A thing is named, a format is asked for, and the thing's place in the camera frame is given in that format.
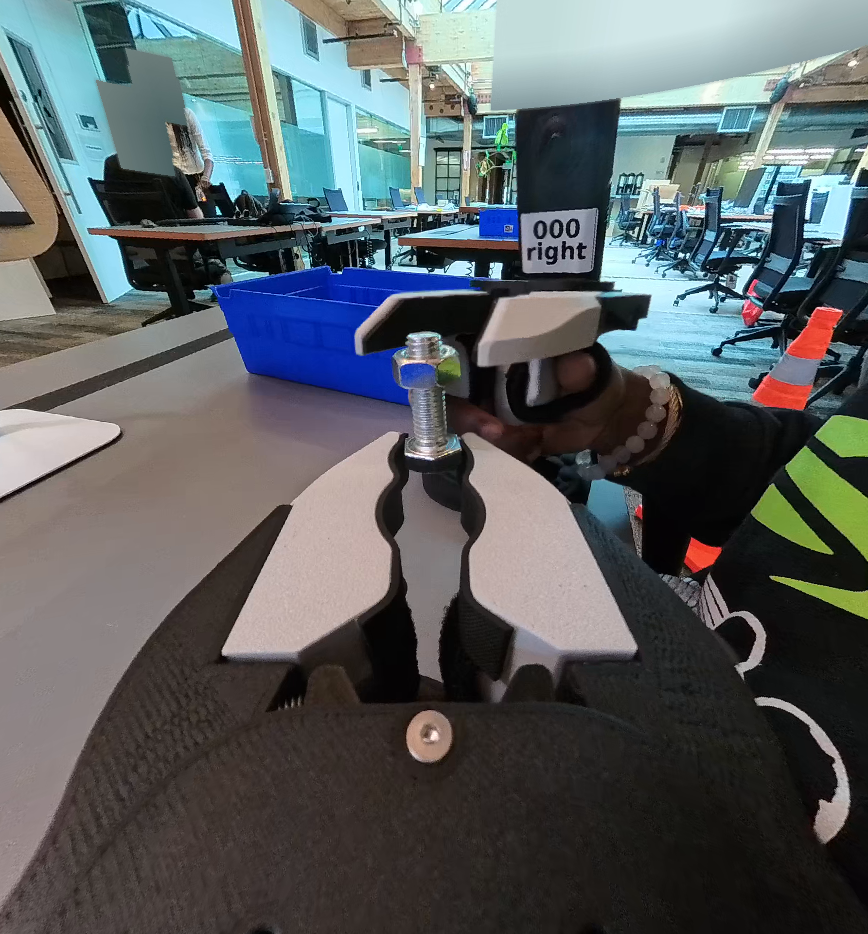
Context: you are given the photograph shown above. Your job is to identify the person's right forearm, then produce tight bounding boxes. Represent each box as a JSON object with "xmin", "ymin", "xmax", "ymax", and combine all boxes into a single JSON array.
[{"xmin": 623, "ymin": 379, "xmax": 829, "ymax": 577}]

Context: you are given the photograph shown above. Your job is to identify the black mesh office chair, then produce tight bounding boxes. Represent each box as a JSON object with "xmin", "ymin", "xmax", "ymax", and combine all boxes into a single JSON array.
[{"xmin": 87, "ymin": 177, "xmax": 219, "ymax": 325}]

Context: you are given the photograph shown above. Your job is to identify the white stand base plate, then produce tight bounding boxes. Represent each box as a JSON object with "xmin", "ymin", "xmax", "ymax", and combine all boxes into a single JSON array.
[{"xmin": 0, "ymin": 219, "xmax": 123, "ymax": 521}]

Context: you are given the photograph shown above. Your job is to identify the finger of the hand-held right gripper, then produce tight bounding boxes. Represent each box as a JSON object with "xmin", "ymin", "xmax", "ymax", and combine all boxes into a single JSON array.
[
  {"xmin": 354, "ymin": 292, "xmax": 495, "ymax": 359},
  {"xmin": 476, "ymin": 293, "xmax": 604, "ymax": 368}
]

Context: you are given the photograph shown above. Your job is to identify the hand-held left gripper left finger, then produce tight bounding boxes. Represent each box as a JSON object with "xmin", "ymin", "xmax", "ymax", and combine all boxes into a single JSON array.
[{"xmin": 221, "ymin": 431, "xmax": 416, "ymax": 668}]

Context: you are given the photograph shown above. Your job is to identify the orange traffic cone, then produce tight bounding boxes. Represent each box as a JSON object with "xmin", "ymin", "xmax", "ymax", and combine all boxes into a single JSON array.
[
  {"xmin": 632, "ymin": 503, "xmax": 724, "ymax": 575},
  {"xmin": 752, "ymin": 306, "xmax": 845, "ymax": 411}
]

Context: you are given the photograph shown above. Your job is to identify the black honeycomb cushion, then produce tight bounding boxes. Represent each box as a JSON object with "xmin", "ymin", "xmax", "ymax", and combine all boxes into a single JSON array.
[{"xmin": 421, "ymin": 451, "xmax": 589, "ymax": 512}]

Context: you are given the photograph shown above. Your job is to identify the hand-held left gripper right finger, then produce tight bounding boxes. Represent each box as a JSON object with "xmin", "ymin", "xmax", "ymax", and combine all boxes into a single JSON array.
[{"xmin": 454, "ymin": 432, "xmax": 639, "ymax": 685}]

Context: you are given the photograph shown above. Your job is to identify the black hoodie with green print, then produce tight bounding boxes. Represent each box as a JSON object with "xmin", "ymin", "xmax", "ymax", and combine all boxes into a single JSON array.
[{"xmin": 696, "ymin": 314, "xmax": 868, "ymax": 934}]

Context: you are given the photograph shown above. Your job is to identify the white bead bracelet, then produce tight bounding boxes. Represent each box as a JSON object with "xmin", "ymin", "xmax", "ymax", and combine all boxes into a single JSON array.
[{"xmin": 574, "ymin": 363, "xmax": 673, "ymax": 484}]

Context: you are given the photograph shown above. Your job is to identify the large steel nut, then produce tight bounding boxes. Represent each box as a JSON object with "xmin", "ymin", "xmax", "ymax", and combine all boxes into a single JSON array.
[{"xmin": 391, "ymin": 346, "xmax": 461, "ymax": 389}]

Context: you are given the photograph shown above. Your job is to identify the person's right hand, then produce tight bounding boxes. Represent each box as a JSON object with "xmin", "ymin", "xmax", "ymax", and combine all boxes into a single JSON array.
[{"xmin": 448, "ymin": 350, "xmax": 661, "ymax": 468}]

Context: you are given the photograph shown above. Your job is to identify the row of black office chairs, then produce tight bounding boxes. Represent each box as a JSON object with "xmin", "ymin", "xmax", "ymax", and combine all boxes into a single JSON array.
[{"xmin": 609, "ymin": 164, "xmax": 868, "ymax": 366}]

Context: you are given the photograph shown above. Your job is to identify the blue plastic bin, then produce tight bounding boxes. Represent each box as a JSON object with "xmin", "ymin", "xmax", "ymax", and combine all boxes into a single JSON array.
[{"xmin": 211, "ymin": 265, "xmax": 504, "ymax": 407}]

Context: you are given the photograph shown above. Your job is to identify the gold bracelet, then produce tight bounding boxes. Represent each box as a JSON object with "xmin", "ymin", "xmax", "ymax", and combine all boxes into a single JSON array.
[{"xmin": 609, "ymin": 383, "xmax": 684, "ymax": 479}]

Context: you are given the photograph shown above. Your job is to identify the large steel bolt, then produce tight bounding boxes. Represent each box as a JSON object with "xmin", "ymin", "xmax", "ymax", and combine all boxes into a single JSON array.
[{"xmin": 402, "ymin": 330, "xmax": 467, "ymax": 471}]

